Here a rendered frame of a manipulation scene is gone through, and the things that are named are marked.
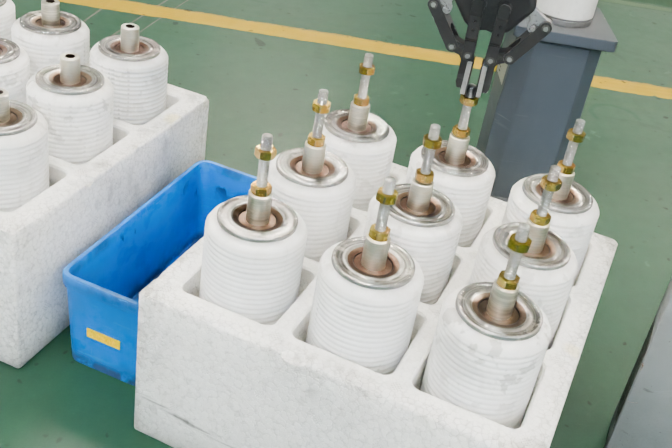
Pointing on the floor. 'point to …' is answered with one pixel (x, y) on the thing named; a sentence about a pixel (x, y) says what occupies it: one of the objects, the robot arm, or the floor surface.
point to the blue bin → (139, 264)
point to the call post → (648, 390)
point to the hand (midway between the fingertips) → (474, 76)
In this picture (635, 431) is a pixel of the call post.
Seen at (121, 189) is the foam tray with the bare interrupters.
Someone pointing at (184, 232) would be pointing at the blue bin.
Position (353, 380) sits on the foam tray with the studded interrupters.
